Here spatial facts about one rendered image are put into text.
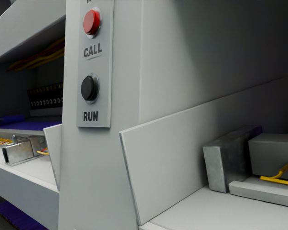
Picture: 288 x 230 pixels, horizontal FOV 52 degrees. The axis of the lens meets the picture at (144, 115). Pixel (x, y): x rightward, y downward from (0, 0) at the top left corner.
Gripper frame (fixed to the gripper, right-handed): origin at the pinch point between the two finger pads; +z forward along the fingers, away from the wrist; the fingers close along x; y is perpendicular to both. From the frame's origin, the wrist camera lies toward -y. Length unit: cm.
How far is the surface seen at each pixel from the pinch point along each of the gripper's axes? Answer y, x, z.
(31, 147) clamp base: -3.7, -39.1, -4.4
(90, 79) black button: 2, -59, -8
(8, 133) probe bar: -2.2, -23.7, -3.1
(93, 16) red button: 6, -59, -8
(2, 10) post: 29.4, 6.7, -0.5
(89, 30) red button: 5, -59, -8
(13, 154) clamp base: -4.6, -39.1, -6.4
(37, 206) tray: -8.6, -48.0, -6.3
